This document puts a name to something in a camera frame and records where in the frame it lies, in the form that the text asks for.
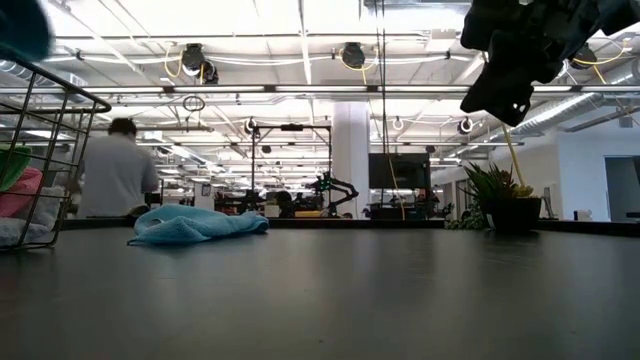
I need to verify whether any small potted succulent plant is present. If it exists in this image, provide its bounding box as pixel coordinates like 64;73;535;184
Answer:
444;162;544;234

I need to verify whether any black ceiling cable reel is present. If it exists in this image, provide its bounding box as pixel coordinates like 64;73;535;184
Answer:
569;43;599;70
179;43;220;85
340;42;367;70

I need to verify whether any person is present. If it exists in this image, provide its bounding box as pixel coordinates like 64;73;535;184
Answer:
75;117;161;219

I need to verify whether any black metal frame rig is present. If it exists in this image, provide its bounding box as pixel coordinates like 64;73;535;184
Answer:
251;123;334;201

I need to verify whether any black monitor screen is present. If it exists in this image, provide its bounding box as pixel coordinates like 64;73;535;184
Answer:
368;153;432;190

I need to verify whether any yellow cable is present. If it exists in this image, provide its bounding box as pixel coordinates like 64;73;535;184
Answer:
500;123;527;189

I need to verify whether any long black cable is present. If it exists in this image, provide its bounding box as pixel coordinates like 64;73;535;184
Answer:
373;0;407;221

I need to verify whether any pink microfiber towel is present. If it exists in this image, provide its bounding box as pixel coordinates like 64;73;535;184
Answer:
0;166;45;219

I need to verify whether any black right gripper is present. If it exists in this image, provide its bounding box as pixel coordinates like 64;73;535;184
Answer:
459;0;576;128

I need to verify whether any bronze wire basket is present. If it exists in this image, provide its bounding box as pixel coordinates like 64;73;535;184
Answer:
0;48;113;252

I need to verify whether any blue microfiber towel white tag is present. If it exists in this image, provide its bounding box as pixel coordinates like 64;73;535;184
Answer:
126;203;271;247

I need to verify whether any green microfiber towel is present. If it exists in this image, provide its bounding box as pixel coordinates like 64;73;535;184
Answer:
0;144;33;192

